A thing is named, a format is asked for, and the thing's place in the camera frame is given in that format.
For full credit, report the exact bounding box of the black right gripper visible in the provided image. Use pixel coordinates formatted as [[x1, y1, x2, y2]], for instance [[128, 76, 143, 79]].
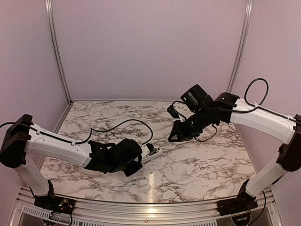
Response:
[[168, 107, 212, 142]]

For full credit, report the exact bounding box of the white remote control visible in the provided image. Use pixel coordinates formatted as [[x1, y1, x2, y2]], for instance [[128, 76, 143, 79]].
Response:
[[141, 148, 163, 164]]

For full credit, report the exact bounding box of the white battery cover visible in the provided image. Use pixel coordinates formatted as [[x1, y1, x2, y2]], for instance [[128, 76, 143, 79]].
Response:
[[226, 184, 236, 195]]

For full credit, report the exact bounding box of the clear handled screwdriver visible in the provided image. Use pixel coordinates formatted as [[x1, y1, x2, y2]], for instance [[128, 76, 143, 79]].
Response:
[[158, 141, 169, 149]]

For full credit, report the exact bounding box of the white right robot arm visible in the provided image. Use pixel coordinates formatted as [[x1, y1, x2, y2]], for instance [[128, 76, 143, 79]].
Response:
[[168, 84, 301, 211]]

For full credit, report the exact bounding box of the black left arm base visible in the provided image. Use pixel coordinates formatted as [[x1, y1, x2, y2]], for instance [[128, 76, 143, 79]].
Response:
[[31, 180, 75, 215]]

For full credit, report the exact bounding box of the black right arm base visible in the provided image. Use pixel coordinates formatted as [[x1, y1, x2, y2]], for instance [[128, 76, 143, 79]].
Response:
[[217, 179, 258, 216]]

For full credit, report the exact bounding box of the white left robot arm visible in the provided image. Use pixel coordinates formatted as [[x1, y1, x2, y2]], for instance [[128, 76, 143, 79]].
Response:
[[0, 114, 149, 210]]

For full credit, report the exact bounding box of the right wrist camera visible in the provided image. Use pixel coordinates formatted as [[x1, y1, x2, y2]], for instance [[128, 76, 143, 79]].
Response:
[[167, 105, 180, 119]]

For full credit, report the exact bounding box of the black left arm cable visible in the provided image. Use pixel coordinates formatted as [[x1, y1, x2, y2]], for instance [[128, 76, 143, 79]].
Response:
[[0, 119, 153, 151]]

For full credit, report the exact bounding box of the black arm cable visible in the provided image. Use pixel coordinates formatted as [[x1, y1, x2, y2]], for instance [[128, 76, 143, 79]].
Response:
[[0, 119, 153, 151], [173, 78, 294, 142]]

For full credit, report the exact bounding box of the aluminium front rail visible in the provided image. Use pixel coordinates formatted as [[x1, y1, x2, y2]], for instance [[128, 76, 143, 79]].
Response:
[[14, 187, 283, 226]]

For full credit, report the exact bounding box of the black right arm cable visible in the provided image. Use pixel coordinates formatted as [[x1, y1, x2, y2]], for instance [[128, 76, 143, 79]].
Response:
[[173, 78, 294, 142]]

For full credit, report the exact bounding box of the aluminium right corner post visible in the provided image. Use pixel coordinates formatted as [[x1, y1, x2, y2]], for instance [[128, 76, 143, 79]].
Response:
[[227, 0, 253, 93]]

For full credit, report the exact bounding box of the aluminium corner post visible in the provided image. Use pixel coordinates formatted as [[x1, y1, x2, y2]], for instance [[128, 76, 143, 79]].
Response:
[[227, 0, 253, 93], [44, 0, 72, 104]]

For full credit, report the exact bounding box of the aluminium left corner post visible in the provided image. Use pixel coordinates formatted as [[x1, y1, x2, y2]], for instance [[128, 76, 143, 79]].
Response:
[[44, 0, 72, 104]]

